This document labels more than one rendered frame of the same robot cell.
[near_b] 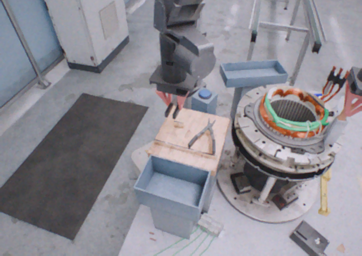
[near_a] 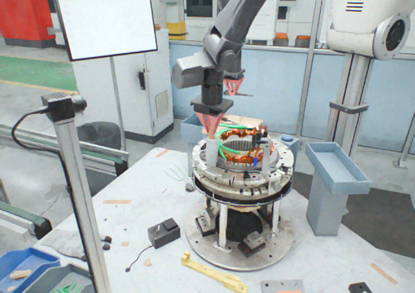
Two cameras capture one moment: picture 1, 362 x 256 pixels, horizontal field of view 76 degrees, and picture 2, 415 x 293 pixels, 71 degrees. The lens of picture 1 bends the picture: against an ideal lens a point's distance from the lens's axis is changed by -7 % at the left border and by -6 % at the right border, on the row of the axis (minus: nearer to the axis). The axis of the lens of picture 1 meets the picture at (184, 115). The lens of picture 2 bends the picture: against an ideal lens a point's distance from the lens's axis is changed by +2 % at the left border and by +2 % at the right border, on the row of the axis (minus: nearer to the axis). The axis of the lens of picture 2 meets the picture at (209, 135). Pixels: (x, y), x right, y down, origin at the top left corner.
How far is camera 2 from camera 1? 1.24 m
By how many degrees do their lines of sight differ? 76
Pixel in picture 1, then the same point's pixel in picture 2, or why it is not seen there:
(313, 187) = (214, 257)
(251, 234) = (182, 205)
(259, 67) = (355, 176)
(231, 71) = (336, 158)
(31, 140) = not seen: hidden behind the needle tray
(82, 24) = not seen: outside the picture
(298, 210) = (191, 235)
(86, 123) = (362, 202)
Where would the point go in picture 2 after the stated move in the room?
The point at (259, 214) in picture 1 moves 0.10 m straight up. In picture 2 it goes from (195, 208) to (195, 187)
